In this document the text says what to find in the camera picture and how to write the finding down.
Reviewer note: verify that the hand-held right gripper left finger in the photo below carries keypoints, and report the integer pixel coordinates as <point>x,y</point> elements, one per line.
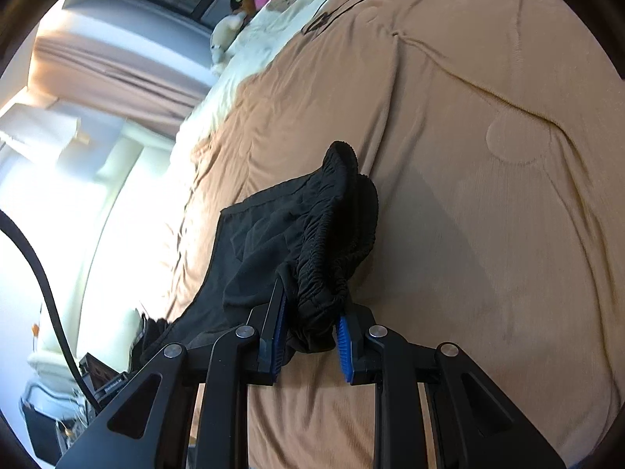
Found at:
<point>278,334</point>

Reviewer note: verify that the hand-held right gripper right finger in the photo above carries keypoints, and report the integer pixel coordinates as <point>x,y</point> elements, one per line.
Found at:
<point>344,349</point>

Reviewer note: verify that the black pants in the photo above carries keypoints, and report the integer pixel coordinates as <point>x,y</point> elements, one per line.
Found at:
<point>273,224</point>

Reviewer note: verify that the brown blanket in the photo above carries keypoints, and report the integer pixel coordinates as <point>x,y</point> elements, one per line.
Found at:
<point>464,229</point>

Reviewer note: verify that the cream padded headboard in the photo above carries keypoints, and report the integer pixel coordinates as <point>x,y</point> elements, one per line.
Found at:
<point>122,205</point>

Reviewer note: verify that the pink curtain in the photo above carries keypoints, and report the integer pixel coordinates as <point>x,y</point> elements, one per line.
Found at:
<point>122,73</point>

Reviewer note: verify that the beige teddy bear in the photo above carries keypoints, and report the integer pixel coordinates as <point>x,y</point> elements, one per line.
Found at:
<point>227,27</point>

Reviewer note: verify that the brown plush toy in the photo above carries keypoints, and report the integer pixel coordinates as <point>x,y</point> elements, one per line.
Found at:
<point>242,4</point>

